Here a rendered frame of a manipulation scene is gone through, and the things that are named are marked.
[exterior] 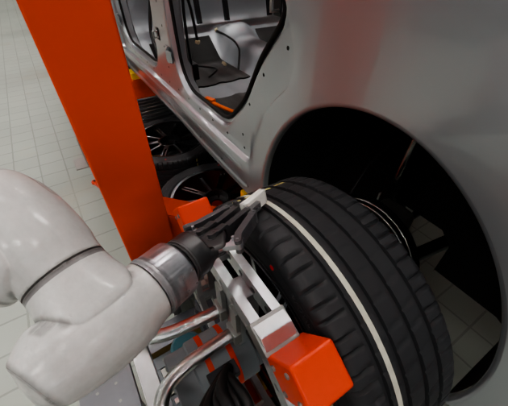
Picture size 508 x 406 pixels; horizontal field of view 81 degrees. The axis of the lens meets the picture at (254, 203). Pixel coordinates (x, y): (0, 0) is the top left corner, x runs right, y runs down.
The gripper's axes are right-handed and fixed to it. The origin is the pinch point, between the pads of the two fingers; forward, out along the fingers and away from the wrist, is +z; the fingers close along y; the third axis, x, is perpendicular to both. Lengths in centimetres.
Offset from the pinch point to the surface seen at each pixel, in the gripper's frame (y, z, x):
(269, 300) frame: 9.1, -11.8, -11.1
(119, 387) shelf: -51, -24, -66
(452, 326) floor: 41, 101, -122
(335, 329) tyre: 20.4, -11.5, -12.6
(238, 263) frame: 0.7, -8.7, -8.4
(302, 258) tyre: 12.8, -5.8, -5.6
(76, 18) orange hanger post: -34, -3, 37
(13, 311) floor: -163, -26, -83
